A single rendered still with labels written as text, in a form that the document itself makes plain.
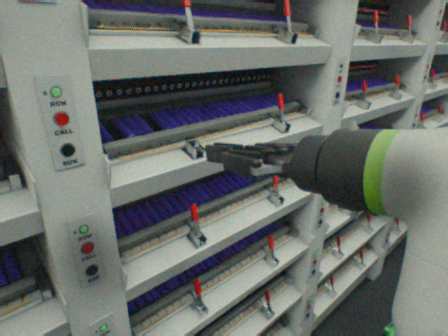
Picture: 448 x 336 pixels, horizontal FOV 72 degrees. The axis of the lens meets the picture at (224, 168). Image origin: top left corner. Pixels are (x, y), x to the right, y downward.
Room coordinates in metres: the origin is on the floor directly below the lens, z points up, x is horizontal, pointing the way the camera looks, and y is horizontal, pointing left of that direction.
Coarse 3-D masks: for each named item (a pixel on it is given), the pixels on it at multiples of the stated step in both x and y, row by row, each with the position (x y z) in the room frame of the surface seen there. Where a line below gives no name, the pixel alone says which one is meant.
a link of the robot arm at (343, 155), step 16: (352, 128) 0.34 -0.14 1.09; (336, 144) 0.32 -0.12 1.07; (352, 144) 0.31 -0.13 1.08; (368, 144) 0.30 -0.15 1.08; (320, 160) 0.32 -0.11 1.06; (336, 160) 0.31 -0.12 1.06; (352, 160) 0.29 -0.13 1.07; (320, 176) 0.31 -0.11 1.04; (336, 176) 0.30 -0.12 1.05; (352, 176) 0.29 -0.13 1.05; (320, 192) 0.32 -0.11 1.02; (336, 192) 0.30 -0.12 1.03; (352, 192) 0.29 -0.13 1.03; (352, 208) 0.31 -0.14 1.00
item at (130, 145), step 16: (256, 112) 0.75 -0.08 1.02; (272, 112) 0.79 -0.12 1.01; (288, 112) 0.84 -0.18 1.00; (176, 128) 0.60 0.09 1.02; (192, 128) 0.61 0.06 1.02; (208, 128) 0.64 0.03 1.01; (224, 128) 0.67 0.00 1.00; (240, 128) 0.69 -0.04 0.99; (112, 144) 0.50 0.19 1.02; (128, 144) 0.51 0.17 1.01; (144, 144) 0.54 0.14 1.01; (160, 144) 0.56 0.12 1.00
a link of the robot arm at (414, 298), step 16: (416, 256) 0.22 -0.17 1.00; (416, 272) 0.22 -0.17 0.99; (432, 272) 0.21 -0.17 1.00; (400, 288) 0.23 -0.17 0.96; (416, 288) 0.21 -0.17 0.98; (432, 288) 0.20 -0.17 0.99; (400, 304) 0.22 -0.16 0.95; (416, 304) 0.20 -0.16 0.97; (432, 304) 0.19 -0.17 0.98; (400, 320) 0.21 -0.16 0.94; (416, 320) 0.19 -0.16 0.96; (432, 320) 0.19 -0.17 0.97
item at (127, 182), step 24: (144, 96) 0.66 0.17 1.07; (168, 96) 0.70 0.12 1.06; (192, 96) 0.75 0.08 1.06; (288, 96) 0.92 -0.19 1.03; (144, 120) 0.65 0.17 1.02; (264, 120) 0.77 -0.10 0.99; (312, 120) 0.84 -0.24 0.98; (168, 144) 0.58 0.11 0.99; (120, 168) 0.48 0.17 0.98; (144, 168) 0.49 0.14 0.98; (168, 168) 0.51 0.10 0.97; (192, 168) 0.54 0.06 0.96; (216, 168) 0.59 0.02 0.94; (120, 192) 0.44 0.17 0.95; (144, 192) 0.48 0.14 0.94
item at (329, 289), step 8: (360, 248) 1.30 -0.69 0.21; (368, 248) 1.32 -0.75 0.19; (376, 248) 1.31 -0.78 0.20; (352, 256) 1.24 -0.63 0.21; (360, 256) 1.21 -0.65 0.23; (368, 256) 1.28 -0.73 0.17; (376, 256) 1.29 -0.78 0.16; (344, 264) 1.19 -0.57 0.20; (352, 264) 1.21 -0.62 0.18; (360, 264) 1.20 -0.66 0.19; (368, 264) 1.23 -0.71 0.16; (336, 272) 1.14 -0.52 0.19; (344, 272) 1.15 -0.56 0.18; (352, 272) 1.17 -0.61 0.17; (360, 272) 1.18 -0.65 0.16; (328, 280) 1.10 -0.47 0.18; (336, 280) 1.10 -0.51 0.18; (344, 280) 1.11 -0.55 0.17; (352, 280) 1.12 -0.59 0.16; (320, 288) 1.04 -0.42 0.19; (328, 288) 1.04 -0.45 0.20; (336, 288) 1.07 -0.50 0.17; (344, 288) 1.07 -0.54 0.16; (320, 296) 1.01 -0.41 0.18; (328, 296) 1.02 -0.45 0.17; (336, 296) 1.03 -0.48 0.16; (320, 304) 0.98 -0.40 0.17; (328, 304) 0.98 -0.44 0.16; (320, 312) 0.94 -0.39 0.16
